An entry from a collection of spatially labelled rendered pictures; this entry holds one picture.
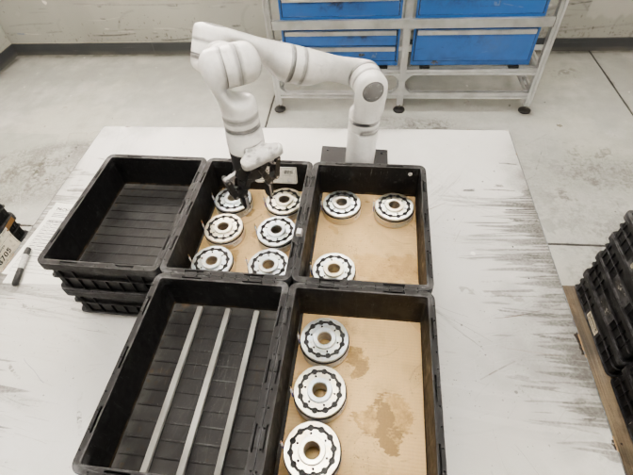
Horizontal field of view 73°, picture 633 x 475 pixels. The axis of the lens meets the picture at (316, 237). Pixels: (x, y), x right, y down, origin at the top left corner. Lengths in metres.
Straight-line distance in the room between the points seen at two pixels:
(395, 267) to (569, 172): 1.93
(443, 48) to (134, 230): 2.22
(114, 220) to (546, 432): 1.19
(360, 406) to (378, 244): 0.41
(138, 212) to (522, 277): 1.08
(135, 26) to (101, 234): 3.08
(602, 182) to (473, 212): 1.54
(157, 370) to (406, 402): 0.52
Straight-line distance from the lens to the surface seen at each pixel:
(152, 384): 0.99
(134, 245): 1.23
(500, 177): 1.55
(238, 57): 0.78
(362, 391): 0.90
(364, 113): 1.24
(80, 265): 1.10
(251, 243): 1.12
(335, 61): 1.20
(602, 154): 3.08
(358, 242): 1.10
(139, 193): 1.38
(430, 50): 2.93
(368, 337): 0.95
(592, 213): 2.65
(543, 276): 1.31
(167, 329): 1.04
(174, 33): 4.10
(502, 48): 3.01
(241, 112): 0.82
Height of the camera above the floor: 1.67
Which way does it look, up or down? 49 degrees down
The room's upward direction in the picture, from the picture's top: 5 degrees counter-clockwise
